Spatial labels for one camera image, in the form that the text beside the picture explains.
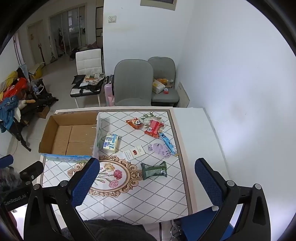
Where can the black folder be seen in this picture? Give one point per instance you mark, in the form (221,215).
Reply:
(78,80)

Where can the stack of papers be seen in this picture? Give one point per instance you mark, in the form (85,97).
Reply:
(93,77)

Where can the pink suitcase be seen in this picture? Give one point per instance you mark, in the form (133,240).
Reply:
(107,90)

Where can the green snack packet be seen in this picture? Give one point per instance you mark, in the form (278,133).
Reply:
(153,171)

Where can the person's left forearm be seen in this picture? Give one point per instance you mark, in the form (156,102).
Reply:
(7,178)

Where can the white board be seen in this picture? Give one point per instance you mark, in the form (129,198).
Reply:
(183,95)

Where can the small brown cardboard box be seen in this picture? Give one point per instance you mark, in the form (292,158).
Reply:
(44,111)

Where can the yellow carton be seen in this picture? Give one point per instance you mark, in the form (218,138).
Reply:
(37,69)

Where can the glass sliding door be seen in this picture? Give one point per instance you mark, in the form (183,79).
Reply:
(67,30)

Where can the white and yellow bag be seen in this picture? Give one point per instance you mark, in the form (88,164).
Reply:
(158,85)

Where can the black bag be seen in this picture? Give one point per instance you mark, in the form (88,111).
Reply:
(94,87)

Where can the blue tube packet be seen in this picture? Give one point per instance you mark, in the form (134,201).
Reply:
(167,142)

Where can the blue chair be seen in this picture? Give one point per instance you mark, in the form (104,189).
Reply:
(198,224)

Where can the red snack packet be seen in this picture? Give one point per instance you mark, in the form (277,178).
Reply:
(153,127)

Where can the person's dark fuzzy clothing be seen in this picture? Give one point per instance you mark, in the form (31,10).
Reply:
(111,231)

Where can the yellow cloth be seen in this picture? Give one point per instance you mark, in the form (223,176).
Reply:
(10,77)

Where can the beige door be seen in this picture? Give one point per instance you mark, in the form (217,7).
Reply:
(34,42)

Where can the pink paper bag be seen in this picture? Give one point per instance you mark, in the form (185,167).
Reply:
(111,100)

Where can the blue striped garment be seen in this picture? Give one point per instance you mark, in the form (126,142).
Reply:
(9,107)

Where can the orange panda snack packet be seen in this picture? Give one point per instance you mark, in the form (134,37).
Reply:
(135,122)

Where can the white carton with red label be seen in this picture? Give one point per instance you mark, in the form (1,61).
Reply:
(134,153)

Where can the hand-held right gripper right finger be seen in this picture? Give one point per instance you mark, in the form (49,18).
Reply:
(208,183)

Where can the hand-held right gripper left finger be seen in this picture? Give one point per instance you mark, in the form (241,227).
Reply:
(85,183)

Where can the red plastic bag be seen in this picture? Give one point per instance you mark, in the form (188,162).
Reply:
(16,88)

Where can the small red and white box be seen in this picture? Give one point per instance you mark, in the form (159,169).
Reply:
(165,91)

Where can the black metal rack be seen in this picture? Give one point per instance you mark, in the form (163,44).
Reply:
(34,102)

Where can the blue and white tissue pack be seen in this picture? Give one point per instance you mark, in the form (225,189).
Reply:
(111,142)

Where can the plush toy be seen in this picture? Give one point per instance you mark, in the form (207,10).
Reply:
(25,102)

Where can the purple cloth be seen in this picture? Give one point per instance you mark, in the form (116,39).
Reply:
(159,149)

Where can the white padded chair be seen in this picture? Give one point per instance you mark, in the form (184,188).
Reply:
(89,60)

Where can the white wall switch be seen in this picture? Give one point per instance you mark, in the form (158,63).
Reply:
(112,19)

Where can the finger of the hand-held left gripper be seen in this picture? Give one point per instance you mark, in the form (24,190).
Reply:
(5,160)
(32,170)

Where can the grey fabric chair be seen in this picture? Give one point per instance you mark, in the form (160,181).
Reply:
(133,81)
(161,66)

